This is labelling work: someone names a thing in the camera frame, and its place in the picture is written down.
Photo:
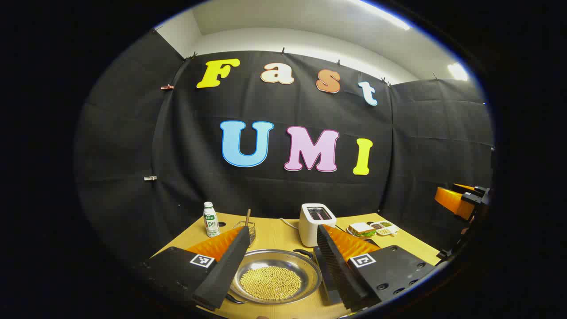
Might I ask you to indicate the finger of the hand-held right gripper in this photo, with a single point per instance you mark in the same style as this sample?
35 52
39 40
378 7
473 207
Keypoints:
452 201

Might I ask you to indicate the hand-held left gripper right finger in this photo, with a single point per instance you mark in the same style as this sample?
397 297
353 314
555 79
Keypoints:
336 270

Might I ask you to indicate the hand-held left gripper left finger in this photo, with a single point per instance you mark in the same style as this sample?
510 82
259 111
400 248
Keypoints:
226 270

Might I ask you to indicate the pile of yellow soybeans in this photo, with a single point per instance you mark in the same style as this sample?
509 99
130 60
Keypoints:
271 283

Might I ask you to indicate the sandwich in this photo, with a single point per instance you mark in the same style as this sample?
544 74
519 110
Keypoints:
362 229

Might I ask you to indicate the white toaster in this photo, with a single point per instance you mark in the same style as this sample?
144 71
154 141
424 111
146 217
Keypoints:
308 230

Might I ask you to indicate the white drink bottle green label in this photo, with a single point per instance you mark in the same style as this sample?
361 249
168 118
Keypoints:
211 221

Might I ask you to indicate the black backdrop cloth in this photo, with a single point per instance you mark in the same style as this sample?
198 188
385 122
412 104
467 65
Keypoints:
283 195

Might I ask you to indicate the ceiling light strip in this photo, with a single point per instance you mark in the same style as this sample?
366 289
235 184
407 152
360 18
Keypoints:
458 71

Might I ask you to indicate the red cloth clip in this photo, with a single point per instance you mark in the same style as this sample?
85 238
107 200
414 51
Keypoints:
167 87

